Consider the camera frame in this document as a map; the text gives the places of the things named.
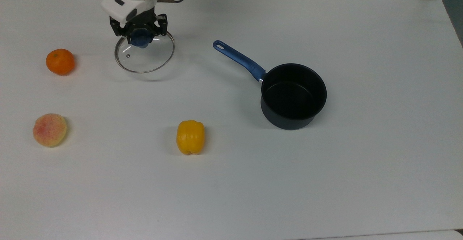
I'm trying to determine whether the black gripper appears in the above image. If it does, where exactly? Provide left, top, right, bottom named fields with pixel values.
left=109, top=7, right=168, bottom=37

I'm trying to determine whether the glass lid with blue knob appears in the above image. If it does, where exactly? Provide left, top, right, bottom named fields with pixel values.
left=114, top=30, right=176, bottom=74

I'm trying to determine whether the orange mandarin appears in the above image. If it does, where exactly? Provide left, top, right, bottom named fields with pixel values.
left=46, top=48, right=76, bottom=76

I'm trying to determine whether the yellow bell pepper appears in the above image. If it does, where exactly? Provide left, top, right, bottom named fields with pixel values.
left=176, top=120, right=206, bottom=156

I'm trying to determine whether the pink yellow peach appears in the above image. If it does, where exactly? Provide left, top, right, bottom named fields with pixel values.
left=33, top=113, right=68, bottom=148

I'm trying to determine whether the dark pot with blue handle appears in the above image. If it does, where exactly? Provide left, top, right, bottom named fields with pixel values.
left=212, top=40, right=328, bottom=130

